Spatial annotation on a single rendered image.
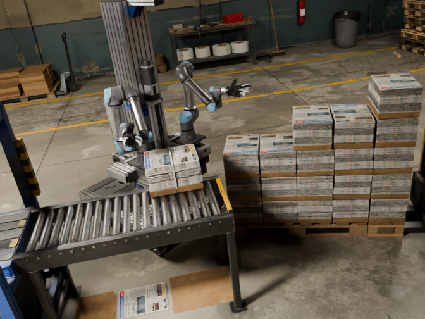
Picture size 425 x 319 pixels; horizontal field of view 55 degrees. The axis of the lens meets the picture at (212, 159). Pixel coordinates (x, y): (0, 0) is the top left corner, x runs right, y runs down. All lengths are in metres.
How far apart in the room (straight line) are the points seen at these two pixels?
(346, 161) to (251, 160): 0.74
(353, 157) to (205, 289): 1.52
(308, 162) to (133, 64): 1.58
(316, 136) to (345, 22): 6.95
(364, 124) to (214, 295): 1.69
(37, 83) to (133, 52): 5.65
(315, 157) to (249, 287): 1.12
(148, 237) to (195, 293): 0.83
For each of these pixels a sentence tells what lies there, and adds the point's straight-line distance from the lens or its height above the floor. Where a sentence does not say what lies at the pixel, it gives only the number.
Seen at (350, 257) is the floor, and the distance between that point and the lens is 3.50.
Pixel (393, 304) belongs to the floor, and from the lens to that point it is 3.20.
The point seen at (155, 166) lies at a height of 1.03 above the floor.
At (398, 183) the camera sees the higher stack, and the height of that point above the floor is 0.52.
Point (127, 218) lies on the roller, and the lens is 2.72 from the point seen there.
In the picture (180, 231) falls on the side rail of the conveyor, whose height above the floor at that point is 0.76.
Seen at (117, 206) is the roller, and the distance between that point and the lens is 2.86.
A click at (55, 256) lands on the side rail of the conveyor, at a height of 0.76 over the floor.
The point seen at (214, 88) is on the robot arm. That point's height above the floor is 1.24.
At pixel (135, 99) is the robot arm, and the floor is 1.37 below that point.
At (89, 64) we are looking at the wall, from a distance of 9.68.
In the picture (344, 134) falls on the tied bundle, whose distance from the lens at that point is 3.20.
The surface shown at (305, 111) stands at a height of 1.07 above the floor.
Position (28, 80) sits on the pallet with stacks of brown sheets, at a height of 0.43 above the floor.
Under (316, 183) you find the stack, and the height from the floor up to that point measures 0.54.
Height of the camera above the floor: 2.27
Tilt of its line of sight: 27 degrees down
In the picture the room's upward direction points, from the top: 7 degrees counter-clockwise
